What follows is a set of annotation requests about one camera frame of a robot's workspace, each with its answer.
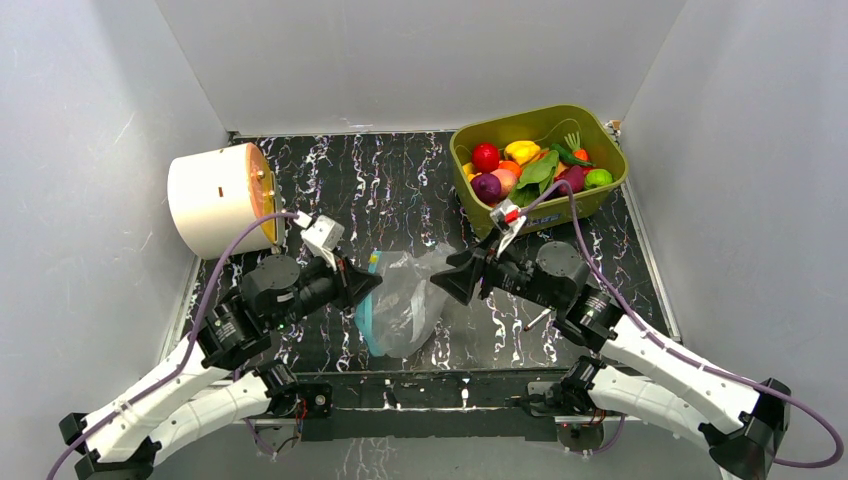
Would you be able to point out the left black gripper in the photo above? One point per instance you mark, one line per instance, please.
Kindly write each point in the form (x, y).
(352, 282)

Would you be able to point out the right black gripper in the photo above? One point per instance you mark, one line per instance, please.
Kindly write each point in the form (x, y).
(482, 268)

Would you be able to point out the clear zip top bag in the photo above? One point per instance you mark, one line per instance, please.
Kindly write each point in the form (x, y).
(401, 314)

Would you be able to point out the purple toy onion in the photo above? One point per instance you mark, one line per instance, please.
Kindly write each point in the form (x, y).
(487, 188)

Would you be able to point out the pink toy peach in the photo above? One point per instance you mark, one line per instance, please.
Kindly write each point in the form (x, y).
(507, 180)

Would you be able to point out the green toy leaf vegetable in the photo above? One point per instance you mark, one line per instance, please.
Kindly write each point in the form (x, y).
(535, 179)

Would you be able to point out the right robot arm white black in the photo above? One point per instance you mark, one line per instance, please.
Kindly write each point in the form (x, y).
(631, 370)

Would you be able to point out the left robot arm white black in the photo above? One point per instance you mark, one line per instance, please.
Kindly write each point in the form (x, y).
(167, 409)

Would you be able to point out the red white marker pen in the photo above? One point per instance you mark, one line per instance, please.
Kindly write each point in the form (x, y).
(542, 316)

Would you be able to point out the red toy apple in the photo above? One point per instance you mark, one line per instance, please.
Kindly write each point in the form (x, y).
(485, 157)

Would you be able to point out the yellow toy bell pepper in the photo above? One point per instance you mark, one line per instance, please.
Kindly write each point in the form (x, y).
(522, 151)

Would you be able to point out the lime green toy fruit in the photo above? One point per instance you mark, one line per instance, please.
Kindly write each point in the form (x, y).
(596, 178)

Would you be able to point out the orange toy carrot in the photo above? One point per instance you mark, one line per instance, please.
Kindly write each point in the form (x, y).
(573, 141)

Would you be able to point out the olive green plastic bin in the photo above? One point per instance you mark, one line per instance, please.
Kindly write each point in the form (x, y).
(560, 156)

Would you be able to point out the white cylindrical appliance orange lid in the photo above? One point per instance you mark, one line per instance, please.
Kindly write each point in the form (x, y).
(213, 196)

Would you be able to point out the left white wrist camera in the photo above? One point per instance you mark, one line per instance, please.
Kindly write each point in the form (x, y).
(321, 235)

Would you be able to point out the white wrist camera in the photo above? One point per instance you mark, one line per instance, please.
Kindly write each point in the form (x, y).
(509, 220)
(321, 235)

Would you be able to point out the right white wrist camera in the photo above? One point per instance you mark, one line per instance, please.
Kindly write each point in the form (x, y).
(509, 220)

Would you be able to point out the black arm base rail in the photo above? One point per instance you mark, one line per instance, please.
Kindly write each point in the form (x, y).
(424, 404)

